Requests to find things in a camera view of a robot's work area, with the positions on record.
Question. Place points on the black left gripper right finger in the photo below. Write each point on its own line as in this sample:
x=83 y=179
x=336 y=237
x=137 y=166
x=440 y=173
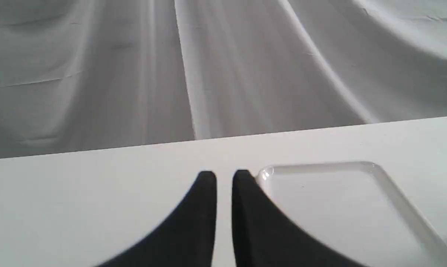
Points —
x=263 y=236

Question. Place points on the white plastic tray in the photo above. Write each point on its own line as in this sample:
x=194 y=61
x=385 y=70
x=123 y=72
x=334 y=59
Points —
x=363 y=212

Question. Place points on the grey fabric backdrop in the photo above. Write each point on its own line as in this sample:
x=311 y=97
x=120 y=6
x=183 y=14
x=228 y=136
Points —
x=80 y=75

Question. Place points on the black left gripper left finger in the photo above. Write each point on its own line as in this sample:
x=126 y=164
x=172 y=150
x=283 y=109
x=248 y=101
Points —
x=185 y=238

